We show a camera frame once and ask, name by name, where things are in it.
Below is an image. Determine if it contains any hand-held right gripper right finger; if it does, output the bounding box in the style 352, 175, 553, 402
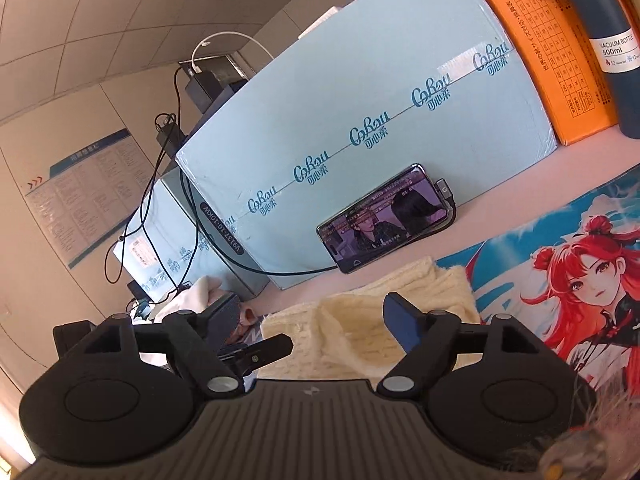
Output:
376, 292, 542, 401

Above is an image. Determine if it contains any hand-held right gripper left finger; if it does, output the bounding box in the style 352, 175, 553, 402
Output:
82, 292, 243, 401

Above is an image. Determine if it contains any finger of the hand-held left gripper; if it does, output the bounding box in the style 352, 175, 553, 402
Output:
217, 333, 295, 368

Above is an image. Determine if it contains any cream knitted sweater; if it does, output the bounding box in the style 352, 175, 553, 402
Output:
260, 255, 482, 382

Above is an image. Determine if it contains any white and pink cloth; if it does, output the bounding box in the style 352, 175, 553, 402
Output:
150, 275, 266, 347

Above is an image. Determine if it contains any small black device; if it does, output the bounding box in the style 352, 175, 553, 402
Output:
127, 280, 154, 319

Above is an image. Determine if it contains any black smartphone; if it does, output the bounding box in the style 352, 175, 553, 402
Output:
316, 162, 453, 275

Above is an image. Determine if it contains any small light blue cardboard box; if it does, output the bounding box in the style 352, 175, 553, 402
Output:
112, 180, 201, 307

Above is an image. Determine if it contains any printed desk mat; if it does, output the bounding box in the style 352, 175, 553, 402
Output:
435, 162, 640, 396

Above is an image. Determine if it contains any small black plug adapter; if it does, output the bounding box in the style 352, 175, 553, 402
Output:
154, 113, 186, 147

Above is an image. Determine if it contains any black power adapter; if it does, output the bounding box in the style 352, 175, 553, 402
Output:
185, 72, 237, 112

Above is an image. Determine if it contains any grey furry pendant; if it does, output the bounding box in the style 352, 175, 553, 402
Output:
565, 374, 640, 480

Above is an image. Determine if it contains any large light blue cardboard box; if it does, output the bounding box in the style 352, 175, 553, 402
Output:
161, 0, 559, 300

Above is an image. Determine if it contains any orange box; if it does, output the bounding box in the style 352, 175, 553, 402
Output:
457, 0, 621, 147

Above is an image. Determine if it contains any dark blue vacuum bottle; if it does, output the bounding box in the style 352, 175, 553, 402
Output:
536, 0, 640, 140

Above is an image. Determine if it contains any black phone charging cable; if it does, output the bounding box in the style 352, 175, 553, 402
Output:
180, 177, 459, 277

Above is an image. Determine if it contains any thin black cable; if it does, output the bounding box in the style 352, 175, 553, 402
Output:
105, 65, 197, 284

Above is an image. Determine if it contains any wall poster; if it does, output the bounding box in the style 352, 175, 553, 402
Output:
22, 128, 159, 269

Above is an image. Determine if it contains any metal wall socket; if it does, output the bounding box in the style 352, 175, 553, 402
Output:
178, 52, 249, 84

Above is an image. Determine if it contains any white cable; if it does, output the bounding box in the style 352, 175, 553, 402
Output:
191, 32, 274, 74

